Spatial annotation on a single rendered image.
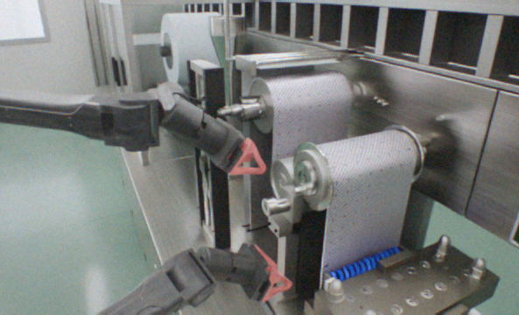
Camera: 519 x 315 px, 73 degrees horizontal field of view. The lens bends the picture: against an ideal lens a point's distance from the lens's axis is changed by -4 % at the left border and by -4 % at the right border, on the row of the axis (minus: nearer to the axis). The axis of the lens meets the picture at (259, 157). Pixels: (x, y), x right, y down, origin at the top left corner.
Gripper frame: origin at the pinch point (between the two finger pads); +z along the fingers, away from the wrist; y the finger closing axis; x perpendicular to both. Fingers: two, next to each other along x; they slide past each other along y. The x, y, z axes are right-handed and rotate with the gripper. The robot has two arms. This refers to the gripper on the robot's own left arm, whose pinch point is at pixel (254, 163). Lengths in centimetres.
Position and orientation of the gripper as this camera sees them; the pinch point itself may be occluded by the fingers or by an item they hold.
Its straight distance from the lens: 68.0
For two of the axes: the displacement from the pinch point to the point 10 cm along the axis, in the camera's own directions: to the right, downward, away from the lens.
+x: 5.7, -8.2, -0.5
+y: 4.5, 3.6, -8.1
